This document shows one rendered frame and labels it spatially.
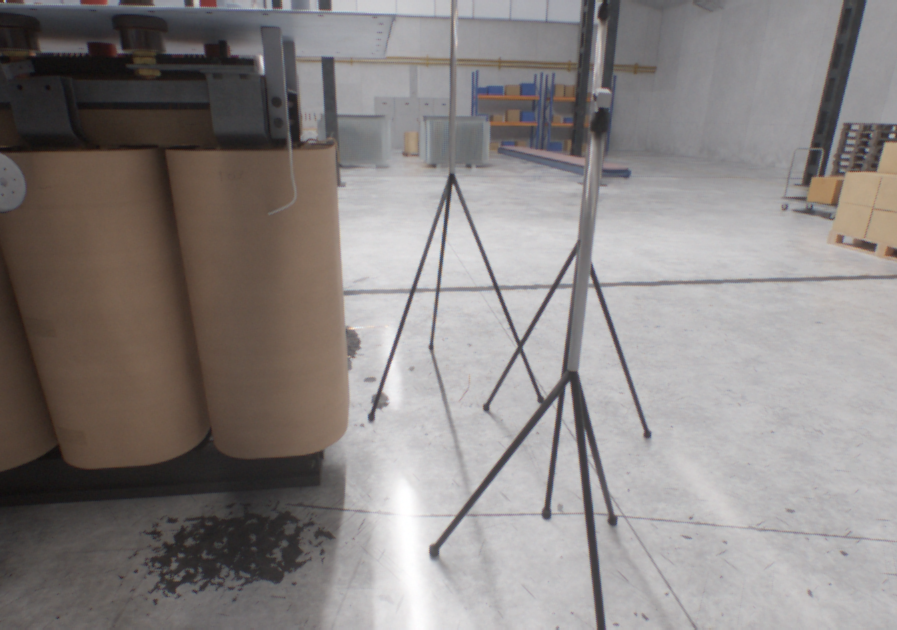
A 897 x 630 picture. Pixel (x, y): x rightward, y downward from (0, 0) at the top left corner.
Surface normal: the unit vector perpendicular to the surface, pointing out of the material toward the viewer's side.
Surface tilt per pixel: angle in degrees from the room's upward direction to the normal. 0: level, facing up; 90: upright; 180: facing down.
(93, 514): 0
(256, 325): 90
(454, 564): 0
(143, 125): 90
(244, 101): 90
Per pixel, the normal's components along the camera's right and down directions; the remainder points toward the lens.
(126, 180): 0.77, 0.24
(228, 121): 0.15, 0.35
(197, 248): -0.39, 0.32
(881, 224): -0.98, 0.05
